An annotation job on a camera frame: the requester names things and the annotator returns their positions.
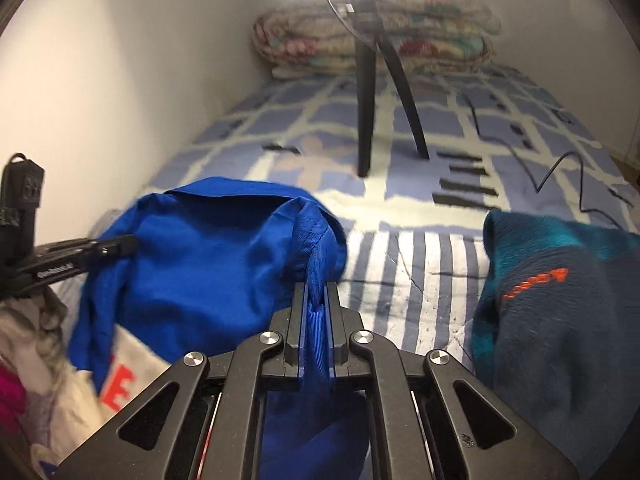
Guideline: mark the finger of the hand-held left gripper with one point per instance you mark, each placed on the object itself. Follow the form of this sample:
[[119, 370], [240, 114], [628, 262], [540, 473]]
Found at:
[[110, 247]]

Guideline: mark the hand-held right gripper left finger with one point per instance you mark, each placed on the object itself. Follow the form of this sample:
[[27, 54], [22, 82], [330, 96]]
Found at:
[[296, 330]]

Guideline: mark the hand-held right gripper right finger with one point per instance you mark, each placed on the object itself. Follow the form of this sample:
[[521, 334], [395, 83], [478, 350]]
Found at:
[[334, 330]]

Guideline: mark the beige and blue work jacket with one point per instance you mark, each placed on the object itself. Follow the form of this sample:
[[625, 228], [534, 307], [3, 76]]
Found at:
[[200, 250]]

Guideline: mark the blue striped bed sheet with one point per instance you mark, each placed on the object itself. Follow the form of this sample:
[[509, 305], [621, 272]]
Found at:
[[415, 270]]

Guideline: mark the pink cloth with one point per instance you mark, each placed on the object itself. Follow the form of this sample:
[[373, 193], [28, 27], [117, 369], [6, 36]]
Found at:
[[10, 395]]

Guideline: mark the blue checked blanket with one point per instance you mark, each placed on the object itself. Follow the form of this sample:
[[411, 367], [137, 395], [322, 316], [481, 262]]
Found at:
[[280, 125]]

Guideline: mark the dark blue fleece jacket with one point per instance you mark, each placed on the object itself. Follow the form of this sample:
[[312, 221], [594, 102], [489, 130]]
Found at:
[[550, 335]]

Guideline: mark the folded floral quilt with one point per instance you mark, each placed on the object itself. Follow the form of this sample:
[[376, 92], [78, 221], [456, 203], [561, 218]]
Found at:
[[300, 35]]

